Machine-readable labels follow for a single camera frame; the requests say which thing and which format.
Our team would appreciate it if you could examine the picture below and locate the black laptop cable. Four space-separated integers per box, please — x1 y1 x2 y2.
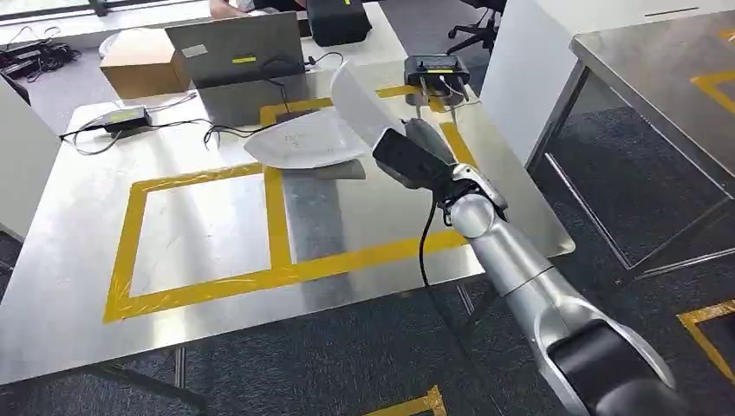
203 117 271 148

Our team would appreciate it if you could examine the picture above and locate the white curved plastic part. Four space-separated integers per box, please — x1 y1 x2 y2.
243 107 372 172
328 59 409 153

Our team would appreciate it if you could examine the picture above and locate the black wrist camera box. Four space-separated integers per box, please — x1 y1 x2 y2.
370 127 455 192

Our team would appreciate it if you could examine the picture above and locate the black power adapter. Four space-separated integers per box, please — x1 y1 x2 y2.
102 106 154 133

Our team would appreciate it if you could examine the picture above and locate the grey laptop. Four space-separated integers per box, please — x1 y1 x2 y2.
164 10 315 128

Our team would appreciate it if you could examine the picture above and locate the black bag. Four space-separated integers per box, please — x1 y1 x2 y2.
305 0 374 49

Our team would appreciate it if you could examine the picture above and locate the black office chair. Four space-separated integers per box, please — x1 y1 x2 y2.
446 0 508 57

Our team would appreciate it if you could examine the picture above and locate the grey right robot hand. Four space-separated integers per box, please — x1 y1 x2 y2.
404 117 459 169

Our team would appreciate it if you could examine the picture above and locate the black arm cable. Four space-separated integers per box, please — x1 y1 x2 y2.
417 195 478 368

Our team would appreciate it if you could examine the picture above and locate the brown cardboard box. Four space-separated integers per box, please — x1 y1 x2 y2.
98 27 192 101

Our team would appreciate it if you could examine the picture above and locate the yellow table tape frame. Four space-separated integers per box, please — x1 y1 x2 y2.
102 82 478 326
690 28 735 116

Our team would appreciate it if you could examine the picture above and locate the pile of black cables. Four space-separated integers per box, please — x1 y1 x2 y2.
0 25 82 82

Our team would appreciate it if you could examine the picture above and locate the grey adapter cable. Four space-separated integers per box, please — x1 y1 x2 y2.
58 91 200 158

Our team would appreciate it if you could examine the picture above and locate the person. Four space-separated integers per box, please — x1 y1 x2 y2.
207 0 309 20

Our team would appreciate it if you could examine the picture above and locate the black box with antennas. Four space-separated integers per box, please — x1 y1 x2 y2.
402 54 472 108

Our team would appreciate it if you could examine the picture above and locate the steel work table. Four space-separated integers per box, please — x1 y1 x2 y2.
524 8 735 283
0 57 577 387

